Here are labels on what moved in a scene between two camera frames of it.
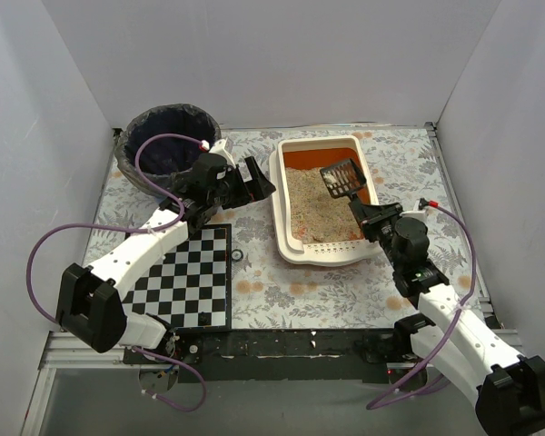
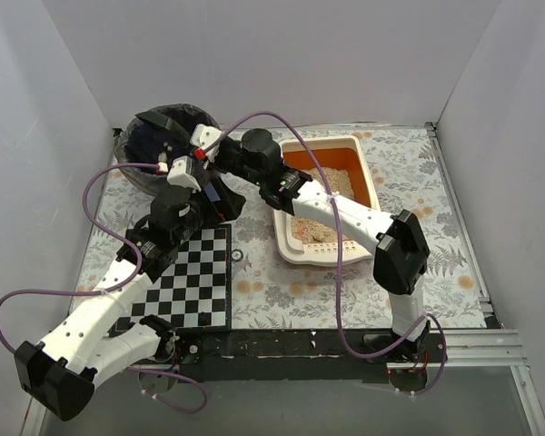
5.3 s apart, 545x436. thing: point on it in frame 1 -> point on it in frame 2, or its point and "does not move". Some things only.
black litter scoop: (344, 178) -> (160, 119)
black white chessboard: (190, 284) does not move
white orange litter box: (310, 226) does not move
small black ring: (242, 255) does not move
